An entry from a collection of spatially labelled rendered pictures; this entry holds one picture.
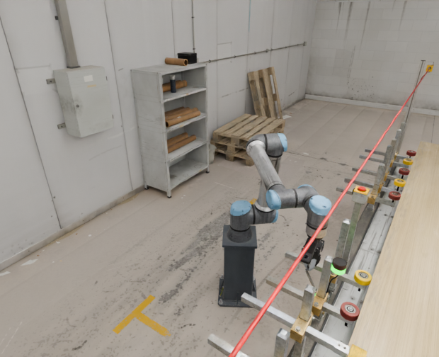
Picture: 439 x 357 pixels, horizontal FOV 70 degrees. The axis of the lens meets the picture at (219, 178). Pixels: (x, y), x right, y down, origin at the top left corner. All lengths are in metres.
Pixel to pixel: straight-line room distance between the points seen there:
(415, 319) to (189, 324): 1.56
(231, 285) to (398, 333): 1.35
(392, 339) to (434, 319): 0.25
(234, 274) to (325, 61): 7.53
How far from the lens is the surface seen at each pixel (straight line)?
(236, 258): 2.40
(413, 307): 1.76
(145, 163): 4.11
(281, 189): 1.45
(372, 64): 9.04
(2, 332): 3.03
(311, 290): 1.32
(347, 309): 1.62
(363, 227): 2.55
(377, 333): 1.59
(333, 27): 9.20
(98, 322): 2.78
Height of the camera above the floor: 2.07
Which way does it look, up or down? 27 degrees down
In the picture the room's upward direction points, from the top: straight up
